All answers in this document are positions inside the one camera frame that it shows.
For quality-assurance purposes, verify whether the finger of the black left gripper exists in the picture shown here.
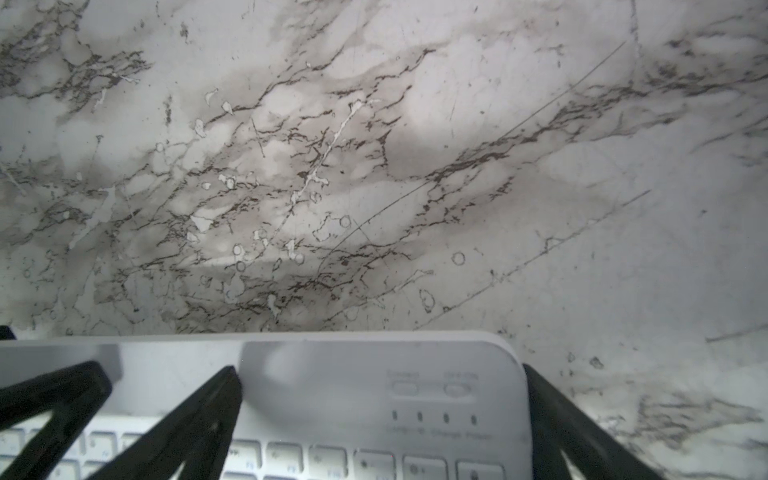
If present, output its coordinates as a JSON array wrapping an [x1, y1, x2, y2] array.
[[1, 361, 112, 479]]

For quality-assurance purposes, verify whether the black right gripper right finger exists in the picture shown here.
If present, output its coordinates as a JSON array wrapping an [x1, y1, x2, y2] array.
[[524, 364, 662, 480]]

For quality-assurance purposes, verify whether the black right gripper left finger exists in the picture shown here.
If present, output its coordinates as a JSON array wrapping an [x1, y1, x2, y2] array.
[[92, 366, 243, 480]]

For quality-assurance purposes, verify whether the white keyboard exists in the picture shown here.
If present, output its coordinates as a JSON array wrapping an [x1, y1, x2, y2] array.
[[1, 332, 533, 479]]

